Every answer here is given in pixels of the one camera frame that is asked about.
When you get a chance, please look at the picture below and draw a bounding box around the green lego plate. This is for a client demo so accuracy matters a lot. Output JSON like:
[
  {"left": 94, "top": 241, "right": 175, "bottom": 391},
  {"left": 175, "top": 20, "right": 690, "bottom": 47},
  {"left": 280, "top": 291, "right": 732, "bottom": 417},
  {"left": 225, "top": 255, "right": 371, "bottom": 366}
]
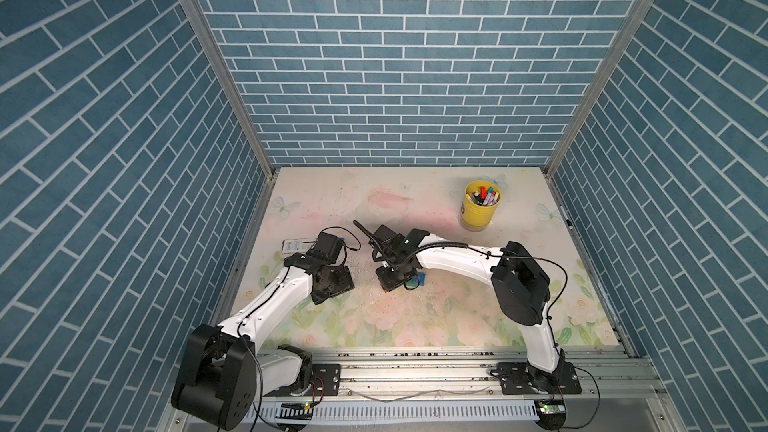
[{"left": 404, "top": 277, "right": 419, "bottom": 290}]

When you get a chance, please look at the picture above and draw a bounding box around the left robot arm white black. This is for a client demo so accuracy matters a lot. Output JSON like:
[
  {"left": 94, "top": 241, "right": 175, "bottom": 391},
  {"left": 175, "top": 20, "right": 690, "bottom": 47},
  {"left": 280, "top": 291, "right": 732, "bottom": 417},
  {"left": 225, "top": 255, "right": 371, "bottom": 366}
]
[{"left": 171, "top": 265, "right": 354, "bottom": 431}]

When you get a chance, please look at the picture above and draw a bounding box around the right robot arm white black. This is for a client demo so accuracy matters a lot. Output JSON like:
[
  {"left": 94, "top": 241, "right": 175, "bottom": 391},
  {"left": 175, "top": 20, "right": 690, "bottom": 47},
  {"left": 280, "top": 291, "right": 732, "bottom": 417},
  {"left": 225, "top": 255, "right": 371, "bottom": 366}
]
[{"left": 370, "top": 236, "right": 562, "bottom": 375}]

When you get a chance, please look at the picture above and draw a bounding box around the white blue toothpaste box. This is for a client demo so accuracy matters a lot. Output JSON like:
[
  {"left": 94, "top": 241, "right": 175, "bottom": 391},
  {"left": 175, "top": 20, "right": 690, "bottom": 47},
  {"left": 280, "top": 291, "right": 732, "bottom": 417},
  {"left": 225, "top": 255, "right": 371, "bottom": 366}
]
[{"left": 281, "top": 238, "right": 316, "bottom": 256}]

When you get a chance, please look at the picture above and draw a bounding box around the yellow pen cup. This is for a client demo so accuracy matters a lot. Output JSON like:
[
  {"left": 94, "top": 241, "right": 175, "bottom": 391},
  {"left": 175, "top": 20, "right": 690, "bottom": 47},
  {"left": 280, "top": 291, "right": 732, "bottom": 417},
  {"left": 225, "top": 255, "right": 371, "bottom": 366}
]
[{"left": 460, "top": 180, "right": 501, "bottom": 231}]

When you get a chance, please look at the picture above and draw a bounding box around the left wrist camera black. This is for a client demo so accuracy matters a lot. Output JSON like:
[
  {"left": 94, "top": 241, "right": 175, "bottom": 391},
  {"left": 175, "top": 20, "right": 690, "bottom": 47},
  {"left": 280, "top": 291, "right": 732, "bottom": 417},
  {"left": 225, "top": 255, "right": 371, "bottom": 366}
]
[{"left": 307, "top": 232, "right": 344, "bottom": 265}]

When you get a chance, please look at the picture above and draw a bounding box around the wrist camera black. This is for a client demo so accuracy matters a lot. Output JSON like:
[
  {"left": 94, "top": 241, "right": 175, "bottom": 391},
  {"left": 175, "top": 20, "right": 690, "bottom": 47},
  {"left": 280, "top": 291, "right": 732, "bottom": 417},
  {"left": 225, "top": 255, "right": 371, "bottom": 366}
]
[
  {"left": 352, "top": 220, "right": 416, "bottom": 265},
  {"left": 307, "top": 232, "right": 344, "bottom": 265}
]

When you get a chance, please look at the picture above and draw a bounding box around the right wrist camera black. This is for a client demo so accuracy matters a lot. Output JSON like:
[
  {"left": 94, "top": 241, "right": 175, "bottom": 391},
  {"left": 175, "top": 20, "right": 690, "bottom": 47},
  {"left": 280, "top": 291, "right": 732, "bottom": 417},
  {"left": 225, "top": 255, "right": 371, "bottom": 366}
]
[{"left": 352, "top": 220, "right": 416, "bottom": 265}]

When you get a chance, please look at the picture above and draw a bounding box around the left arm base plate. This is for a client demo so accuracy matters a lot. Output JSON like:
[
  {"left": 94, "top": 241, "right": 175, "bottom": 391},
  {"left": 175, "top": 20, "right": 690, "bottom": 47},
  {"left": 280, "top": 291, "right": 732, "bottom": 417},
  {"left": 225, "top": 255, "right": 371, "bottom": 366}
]
[{"left": 266, "top": 363, "right": 341, "bottom": 400}]

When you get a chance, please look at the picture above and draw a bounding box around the aluminium rail frame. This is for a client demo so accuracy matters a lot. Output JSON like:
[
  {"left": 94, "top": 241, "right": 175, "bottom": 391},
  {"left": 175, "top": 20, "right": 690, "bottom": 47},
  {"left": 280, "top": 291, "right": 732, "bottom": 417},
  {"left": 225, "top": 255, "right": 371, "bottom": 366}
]
[{"left": 236, "top": 347, "right": 684, "bottom": 431}]

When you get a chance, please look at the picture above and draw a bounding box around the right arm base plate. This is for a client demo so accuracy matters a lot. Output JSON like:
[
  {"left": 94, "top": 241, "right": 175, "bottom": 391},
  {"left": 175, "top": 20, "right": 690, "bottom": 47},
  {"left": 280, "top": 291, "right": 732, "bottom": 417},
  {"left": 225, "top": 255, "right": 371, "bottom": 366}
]
[{"left": 488, "top": 361, "right": 582, "bottom": 396}]

